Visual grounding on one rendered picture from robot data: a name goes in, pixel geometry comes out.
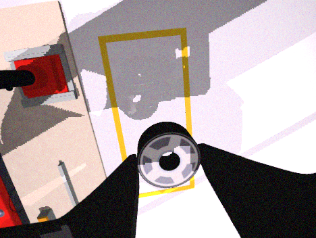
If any yellow rectangular outline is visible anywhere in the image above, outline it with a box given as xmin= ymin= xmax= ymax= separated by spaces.
xmin=98 ymin=28 xmax=195 ymax=198

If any black wheel with grey rim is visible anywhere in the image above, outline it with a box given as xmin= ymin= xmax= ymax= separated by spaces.
xmin=137 ymin=122 xmax=201 ymax=188

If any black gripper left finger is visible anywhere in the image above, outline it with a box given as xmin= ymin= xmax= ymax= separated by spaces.
xmin=0 ymin=154 xmax=140 ymax=238

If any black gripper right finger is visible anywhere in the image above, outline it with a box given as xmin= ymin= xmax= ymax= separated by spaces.
xmin=198 ymin=143 xmax=316 ymax=238

